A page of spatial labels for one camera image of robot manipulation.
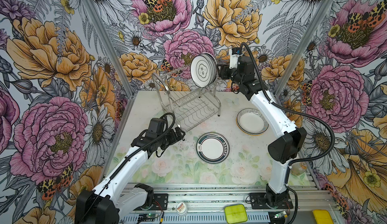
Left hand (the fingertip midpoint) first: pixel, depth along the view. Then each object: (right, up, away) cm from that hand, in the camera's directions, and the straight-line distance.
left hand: (178, 141), depth 81 cm
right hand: (+22, +38, -1) cm, 44 cm away
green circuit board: (-12, -32, -9) cm, 36 cm away
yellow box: (+68, -32, -10) cm, 76 cm away
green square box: (+28, -31, -10) cm, 43 cm away
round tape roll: (+3, -24, -17) cm, 30 cm away
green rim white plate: (+19, -6, +11) cm, 23 cm away
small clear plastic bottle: (+61, -13, -3) cm, 63 cm away
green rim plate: (+13, +38, +5) cm, 40 cm away
